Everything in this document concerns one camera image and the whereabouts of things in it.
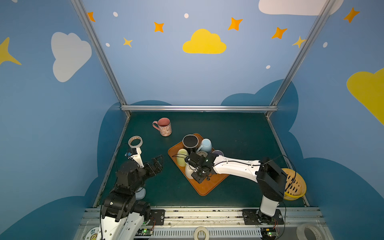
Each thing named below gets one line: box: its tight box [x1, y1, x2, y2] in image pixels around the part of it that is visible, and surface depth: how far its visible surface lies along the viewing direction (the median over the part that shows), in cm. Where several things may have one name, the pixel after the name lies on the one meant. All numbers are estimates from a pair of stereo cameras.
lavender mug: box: [212, 150, 224, 157], surface depth 90 cm
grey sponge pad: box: [135, 187, 147, 200], surface depth 80 cm
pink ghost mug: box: [152, 117, 172, 137], surface depth 104 cm
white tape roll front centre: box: [193, 226, 210, 240], surface depth 72 cm
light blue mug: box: [196, 138, 212, 154], surface depth 94 cm
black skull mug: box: [182, 134, 199, 154], surface depth 93 cm
